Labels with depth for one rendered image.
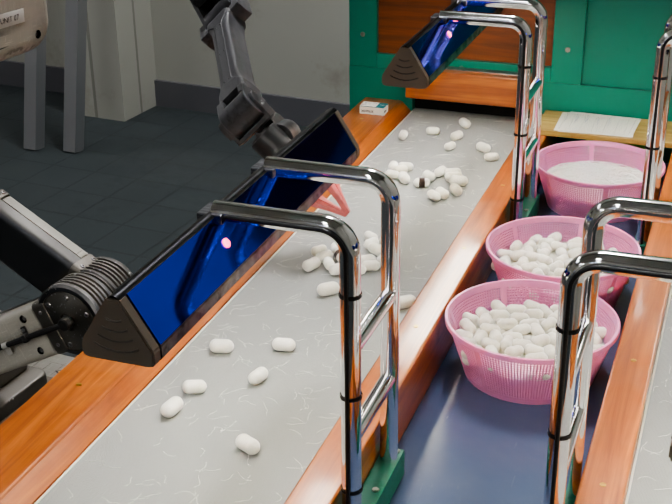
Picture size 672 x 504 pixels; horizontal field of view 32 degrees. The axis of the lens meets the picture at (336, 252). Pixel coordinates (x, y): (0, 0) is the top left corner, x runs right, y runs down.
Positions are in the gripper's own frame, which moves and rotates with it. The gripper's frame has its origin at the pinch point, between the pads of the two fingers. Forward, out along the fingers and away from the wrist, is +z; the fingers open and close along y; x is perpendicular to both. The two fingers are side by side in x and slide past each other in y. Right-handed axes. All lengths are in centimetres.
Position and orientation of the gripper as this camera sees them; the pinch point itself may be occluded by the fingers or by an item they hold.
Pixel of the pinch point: (344, 211)
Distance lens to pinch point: 203.0
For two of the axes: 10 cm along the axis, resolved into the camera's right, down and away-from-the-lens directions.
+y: 3.3, -4.0, 8.5
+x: -5.9, 6.2, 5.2
